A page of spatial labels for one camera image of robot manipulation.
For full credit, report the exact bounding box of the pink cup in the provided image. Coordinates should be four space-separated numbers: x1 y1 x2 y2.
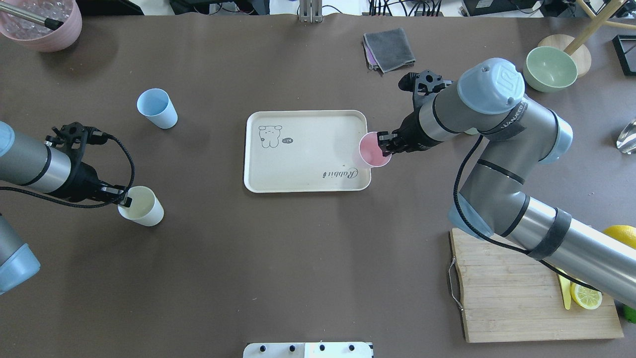
353 132 392 169

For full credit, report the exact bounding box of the metal ice scoop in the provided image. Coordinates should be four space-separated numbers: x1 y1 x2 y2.
616 119 636 155

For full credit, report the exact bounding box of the green cup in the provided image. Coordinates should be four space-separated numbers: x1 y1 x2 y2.
464 127 479 135

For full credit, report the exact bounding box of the wooden cutting board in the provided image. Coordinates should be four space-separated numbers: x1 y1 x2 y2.
450 227 623 344

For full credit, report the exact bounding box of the metal pestle black tip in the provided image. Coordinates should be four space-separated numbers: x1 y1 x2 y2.
0 1 64 30

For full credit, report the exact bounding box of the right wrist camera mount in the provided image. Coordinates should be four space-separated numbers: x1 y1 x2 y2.
398 70 454 110

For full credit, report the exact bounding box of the cream white cup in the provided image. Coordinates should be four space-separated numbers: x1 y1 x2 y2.
117 186 165 227

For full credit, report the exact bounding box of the cream rabbit print tray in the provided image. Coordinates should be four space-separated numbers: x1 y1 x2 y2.
243 110 372 193

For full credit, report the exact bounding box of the yellow plastic knife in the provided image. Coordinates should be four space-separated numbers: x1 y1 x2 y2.
557 268 572 310

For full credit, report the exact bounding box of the grey folded cloth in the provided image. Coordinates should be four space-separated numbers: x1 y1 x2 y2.
363 28 416 73

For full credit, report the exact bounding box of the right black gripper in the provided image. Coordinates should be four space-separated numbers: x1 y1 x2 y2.
377 112 429 157

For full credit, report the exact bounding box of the green bowl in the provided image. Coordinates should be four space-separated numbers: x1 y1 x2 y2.
522 47 578 93

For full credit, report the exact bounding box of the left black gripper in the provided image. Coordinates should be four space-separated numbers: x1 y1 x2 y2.
60 162 133 208

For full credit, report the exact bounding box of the lemon half lower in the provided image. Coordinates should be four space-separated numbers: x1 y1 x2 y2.
570 283 603 310

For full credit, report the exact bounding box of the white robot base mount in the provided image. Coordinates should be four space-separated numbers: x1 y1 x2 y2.
242 342 374 358

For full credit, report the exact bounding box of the green lime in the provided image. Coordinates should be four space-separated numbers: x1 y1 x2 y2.
622 304 636 324

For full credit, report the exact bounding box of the pink bowl with ice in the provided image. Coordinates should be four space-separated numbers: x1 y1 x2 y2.
1 0 82 52

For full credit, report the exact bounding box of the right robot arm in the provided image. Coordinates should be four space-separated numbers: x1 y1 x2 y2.
377 58 636 307

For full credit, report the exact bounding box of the aluminium frame post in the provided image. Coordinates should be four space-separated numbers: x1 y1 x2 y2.
298 0 323 23

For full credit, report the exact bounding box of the purple cloth under grey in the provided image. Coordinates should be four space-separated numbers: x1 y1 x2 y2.
363 41 383 73

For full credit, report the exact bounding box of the wooden cup stand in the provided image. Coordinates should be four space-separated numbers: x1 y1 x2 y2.
538 0 635 78

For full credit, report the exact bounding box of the black framed mirror tray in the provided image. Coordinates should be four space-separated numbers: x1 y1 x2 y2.
612 34 636 77

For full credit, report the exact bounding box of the light blue cup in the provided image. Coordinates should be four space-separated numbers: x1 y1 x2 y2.
136 88 178 129

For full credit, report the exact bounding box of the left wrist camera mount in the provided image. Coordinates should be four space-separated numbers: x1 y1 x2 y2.
45 122 108 158

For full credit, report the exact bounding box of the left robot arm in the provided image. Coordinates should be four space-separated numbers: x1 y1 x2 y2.
0 122 132 294

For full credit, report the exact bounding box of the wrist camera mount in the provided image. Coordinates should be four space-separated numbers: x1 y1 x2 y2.
398 70 454 110
45 122 108 158

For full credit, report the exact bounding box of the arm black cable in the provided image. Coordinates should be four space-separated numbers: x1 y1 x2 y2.
0 133 136 209
452 134 602 292

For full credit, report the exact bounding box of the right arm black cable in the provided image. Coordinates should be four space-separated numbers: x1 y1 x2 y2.
452 134 602 292

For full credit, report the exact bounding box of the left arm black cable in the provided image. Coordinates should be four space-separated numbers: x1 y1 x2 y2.
0 133 136 209

